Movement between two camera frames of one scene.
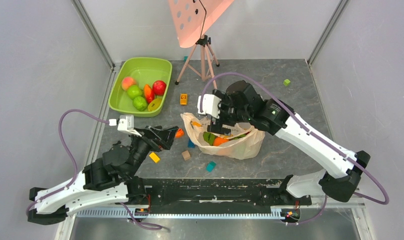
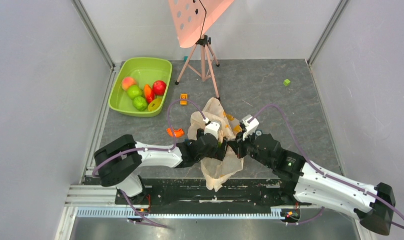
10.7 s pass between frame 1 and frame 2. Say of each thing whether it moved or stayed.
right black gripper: moved
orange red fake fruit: stayed
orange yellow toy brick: stayed
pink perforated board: stayed
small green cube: stayed
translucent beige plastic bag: moved
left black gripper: moved
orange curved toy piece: stayed
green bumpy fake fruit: stayed
